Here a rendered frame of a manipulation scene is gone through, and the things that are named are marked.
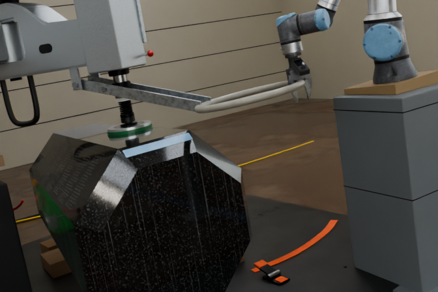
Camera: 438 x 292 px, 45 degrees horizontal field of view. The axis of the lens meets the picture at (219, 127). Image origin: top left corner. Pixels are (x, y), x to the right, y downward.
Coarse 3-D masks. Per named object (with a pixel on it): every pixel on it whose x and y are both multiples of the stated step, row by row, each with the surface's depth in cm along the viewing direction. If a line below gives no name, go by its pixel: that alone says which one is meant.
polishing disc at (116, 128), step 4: (144, 120) 266; (148, 120) 263; (120, 124) 263; (136, 124) 253; (140, 124) 251; (144, 124) 251; (148, 124) 254; (108, 128) 256; (112, 128) 254; (116, 128) 251; (120, 128) 249; (124, 128) 247; (128, 128) 247; (132, 128) 248; (136, 128) 248
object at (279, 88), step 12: (276, 84) 244; (300, 84) 215; (228, 96) 248; (240, 96) 250; (252, 96) 205; (264, 96) 204; (276, 96) 207; (204, 108) 215; (216, 108) 209; (228, 108) 207
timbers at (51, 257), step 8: (48, 240) 347; (48, 248) 333; (56, 248) 336; (40, 256) 319; (48, 256) 313; (56, 256) 311; (48, 264) 303; (56, 264) 301; (64, 264) 304; (48, 272) 309; (56, 272) 301; (64, 272) 304
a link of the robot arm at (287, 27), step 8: (288, 16) 224; (296, 16) 224; (280, 24) 226; (288, 24) 224; (296, 24) 223; (280, 32) 227; (288, 32) 225; (296, 32) 224; (280, 40) 229; (288, 40) 226; (296, 40) 226
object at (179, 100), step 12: (72, 84) 254; (84, 84) 256; (96, 84) 253; (108, 84) 251; (132, 84) 258; (120, 96) 249; (132, 96) 246; (144, 96) 243; (156, 96) 241; (168, 96) 238; (180, 96) 248; (192, 96) 246; (204, 96) 243; (180, 108) 237; (192, 108) 234
